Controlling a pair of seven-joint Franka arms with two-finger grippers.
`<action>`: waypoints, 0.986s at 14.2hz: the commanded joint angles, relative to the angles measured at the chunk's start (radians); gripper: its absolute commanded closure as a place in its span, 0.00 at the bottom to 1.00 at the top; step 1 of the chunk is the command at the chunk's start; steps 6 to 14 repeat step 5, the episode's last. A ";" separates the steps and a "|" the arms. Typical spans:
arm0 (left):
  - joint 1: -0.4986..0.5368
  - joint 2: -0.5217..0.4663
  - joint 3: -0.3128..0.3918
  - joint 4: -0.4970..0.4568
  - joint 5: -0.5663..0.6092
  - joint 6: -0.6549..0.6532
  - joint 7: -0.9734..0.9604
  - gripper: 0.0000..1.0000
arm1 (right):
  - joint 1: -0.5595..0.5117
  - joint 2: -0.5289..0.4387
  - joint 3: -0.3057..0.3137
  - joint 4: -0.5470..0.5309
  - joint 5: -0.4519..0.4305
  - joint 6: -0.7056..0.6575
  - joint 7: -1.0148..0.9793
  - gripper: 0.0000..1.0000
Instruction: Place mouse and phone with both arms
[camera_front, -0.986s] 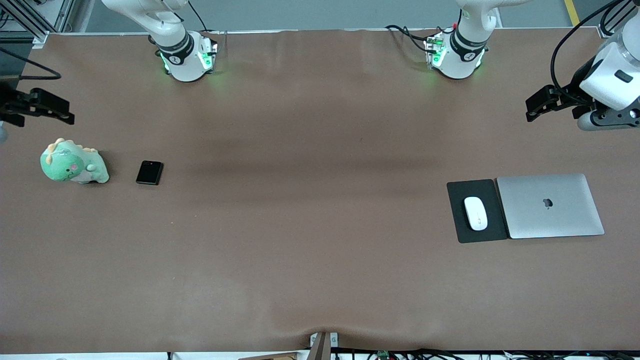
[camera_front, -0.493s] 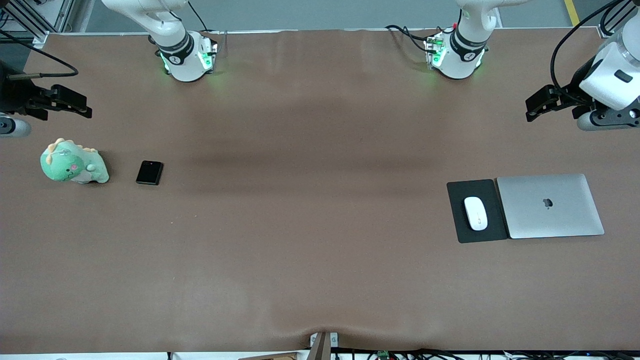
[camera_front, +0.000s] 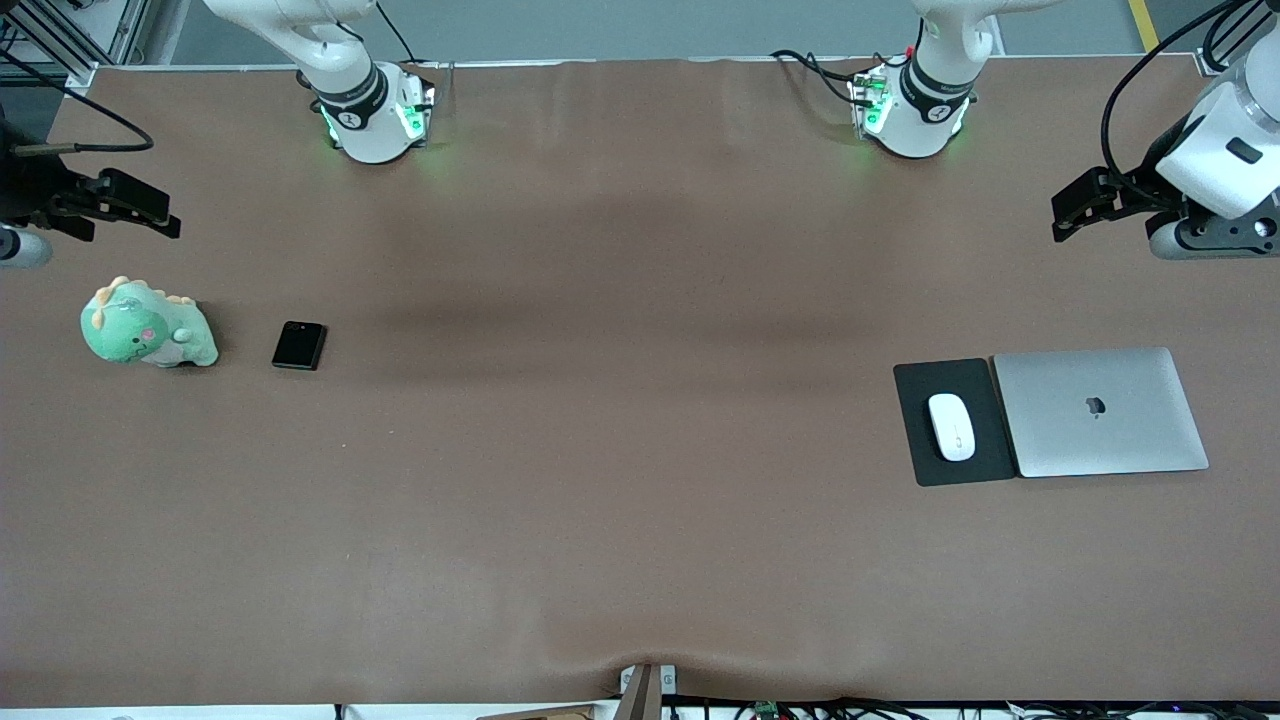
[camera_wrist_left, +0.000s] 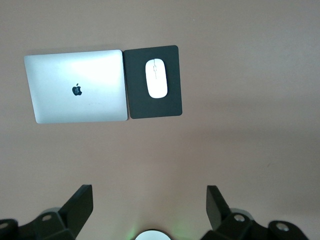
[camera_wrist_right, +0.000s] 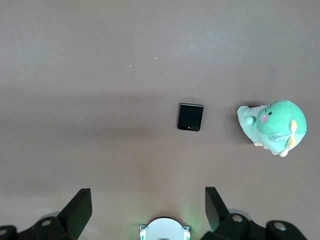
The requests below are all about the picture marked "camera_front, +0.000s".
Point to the small green circuit board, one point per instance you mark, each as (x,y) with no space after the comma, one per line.
(767,710)

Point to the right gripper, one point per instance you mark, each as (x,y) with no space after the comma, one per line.
(30,183)

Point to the green dinosaur plush toy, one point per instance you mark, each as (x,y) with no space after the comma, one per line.
(140,330)

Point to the aluminium frame strut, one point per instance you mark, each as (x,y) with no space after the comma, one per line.
(75,72)
(1212,62)

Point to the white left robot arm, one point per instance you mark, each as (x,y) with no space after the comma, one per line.
(925,110)

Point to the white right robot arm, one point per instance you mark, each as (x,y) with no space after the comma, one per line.
(365,110)

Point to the black flip phone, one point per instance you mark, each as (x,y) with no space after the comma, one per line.
(299,346)

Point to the silver laptop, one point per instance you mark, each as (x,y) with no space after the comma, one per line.
(1100,412)

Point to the brown wooden post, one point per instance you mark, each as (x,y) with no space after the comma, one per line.
(640,695)

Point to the brown table cover cloth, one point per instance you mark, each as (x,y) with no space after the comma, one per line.
(500,520)

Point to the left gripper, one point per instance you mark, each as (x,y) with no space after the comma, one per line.
(1146,181)

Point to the black mouse pad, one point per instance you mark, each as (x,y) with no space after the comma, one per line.
(910,440)

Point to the white computer mouse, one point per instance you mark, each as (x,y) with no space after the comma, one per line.
(951,428)

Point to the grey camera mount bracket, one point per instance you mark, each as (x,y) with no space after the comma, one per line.
(668,680)

